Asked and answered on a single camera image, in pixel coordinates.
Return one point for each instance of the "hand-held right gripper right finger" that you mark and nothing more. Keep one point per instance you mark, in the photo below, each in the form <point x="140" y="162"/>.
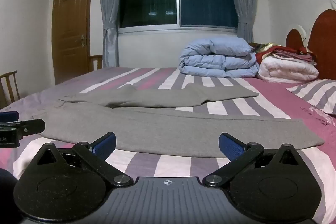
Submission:
<point x="231" y="146"/>

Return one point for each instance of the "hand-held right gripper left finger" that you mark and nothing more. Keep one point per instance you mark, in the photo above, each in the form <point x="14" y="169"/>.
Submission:
<point x="105" y="145"/>

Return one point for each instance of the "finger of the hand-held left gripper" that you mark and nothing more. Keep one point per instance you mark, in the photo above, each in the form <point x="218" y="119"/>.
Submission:
<point x="9" y="116"/>
<point x="29" y="128"/>

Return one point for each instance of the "grey pants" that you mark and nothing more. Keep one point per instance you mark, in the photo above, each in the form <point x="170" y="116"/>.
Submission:
<point x="162" y="124"/>

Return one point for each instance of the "wooden chair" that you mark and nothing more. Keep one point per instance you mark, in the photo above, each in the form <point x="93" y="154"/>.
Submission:
<point x="95" y="61"/>
<point x="10" y="87"/>

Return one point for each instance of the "folded light blue duvet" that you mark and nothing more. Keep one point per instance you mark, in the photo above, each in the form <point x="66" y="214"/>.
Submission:
<point x="218" y="61"/>

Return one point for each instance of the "folded white quilt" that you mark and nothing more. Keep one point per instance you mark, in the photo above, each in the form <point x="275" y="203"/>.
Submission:
<point x="286" y="69"/>

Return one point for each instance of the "striped pillow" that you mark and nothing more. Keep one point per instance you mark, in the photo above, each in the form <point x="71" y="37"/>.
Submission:
<point x="315" y="95"/>

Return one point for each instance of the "brown wooden door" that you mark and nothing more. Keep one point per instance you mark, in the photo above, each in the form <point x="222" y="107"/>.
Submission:
<point x="71" y="29"/>

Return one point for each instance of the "pile of red folded cloths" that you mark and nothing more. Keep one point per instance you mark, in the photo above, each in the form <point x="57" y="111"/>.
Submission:
<point x="283" y="53"/>

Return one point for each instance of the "red wooden headboard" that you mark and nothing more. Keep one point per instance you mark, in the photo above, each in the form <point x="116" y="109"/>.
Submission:
<point x="325" y="37"/>

